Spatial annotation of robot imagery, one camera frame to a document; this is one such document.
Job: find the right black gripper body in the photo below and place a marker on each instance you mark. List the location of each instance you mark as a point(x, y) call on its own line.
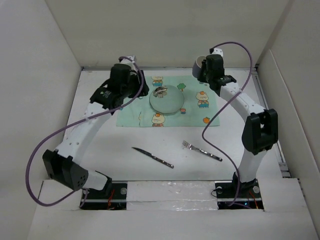
point(205, 75)

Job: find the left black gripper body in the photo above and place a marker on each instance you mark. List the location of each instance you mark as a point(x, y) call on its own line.
point(132, 90)

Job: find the purple ceramic mug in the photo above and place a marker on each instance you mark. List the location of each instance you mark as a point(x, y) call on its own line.
point(197, 66)

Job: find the light green floral plate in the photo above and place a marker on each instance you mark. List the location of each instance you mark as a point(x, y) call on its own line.
point(166, 99)

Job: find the green cartoon print cloth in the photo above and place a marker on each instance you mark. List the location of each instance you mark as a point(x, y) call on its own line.
point(199, 107)

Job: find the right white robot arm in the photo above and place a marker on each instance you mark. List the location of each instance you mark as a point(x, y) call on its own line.
point(260, 131)

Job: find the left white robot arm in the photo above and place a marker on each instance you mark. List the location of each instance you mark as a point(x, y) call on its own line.
point(64, 163)

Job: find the steel table knife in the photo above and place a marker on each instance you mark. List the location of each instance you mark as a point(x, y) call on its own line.
point(153, 157)

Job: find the steel fork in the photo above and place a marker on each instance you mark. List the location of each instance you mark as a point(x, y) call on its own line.
point(199, 150)

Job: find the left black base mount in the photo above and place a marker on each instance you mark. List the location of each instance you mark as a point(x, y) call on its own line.
point(114, 199)

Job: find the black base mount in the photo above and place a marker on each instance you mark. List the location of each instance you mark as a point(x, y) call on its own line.
point(114, 199)
point(229, 198)

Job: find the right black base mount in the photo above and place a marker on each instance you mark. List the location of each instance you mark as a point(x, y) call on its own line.
point(229, 198)

